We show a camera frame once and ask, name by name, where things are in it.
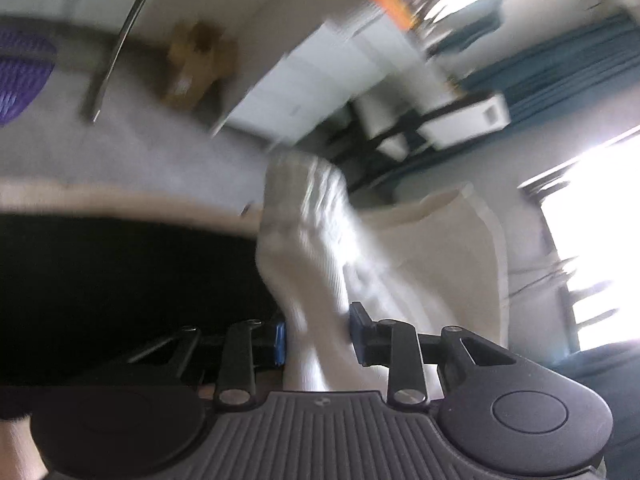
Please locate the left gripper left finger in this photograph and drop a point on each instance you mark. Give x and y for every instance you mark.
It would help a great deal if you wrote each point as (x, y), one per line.
(250, 347)

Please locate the vanity mirror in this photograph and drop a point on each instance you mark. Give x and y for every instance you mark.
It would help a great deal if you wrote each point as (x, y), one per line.
(439, 10)

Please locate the teal curtain right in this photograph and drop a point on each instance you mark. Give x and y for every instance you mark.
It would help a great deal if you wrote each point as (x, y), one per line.
(612, 371)

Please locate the teal curtain left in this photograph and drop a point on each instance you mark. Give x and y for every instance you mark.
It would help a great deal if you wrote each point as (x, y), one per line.
(563, 72)

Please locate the white dressing table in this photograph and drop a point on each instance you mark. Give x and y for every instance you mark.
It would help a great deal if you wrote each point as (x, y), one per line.
(302, 60)

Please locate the striped bed blanket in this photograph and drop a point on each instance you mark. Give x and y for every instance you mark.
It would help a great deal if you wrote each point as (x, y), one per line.
(92, 274)

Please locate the cardboard box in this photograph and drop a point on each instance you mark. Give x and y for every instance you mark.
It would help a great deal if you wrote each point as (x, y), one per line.
(199, 55)

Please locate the window with dark frame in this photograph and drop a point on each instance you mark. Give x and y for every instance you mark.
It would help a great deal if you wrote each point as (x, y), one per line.
(590, 209)

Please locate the white black chair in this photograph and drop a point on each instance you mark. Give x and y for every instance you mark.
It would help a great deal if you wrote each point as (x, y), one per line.
(380, 141)

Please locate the white sweatpants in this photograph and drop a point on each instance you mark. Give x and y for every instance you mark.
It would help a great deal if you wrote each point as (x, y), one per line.
(432, 263)

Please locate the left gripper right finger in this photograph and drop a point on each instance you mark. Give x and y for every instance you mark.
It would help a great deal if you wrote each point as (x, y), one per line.
(394, 345)

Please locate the teal curtain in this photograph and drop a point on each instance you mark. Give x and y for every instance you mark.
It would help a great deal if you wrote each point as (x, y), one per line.
(563, 72)
(612, 371)

